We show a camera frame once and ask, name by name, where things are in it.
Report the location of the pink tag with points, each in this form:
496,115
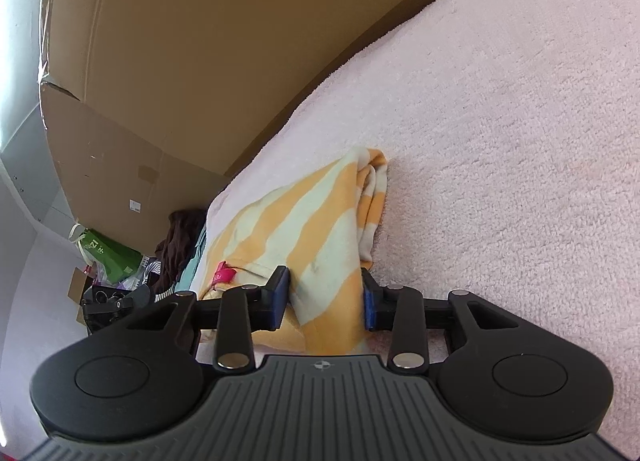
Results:
222,273

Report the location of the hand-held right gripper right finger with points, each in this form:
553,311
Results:
370,307

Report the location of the green shopping bag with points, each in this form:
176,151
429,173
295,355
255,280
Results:
112,256

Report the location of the orange striped shirt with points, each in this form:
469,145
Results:
310,221

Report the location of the pink blanket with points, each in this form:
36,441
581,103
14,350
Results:
500,141

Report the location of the large cardboard box white label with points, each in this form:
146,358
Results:
250,41

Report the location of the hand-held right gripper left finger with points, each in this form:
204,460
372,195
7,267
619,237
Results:
280,299

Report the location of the teal cloth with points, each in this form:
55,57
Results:
195,261

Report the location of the small cardboard box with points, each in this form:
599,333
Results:
80,286

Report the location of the black white striped cloth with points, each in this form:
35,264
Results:
157,281

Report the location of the dark brown clothes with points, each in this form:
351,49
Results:
177,241

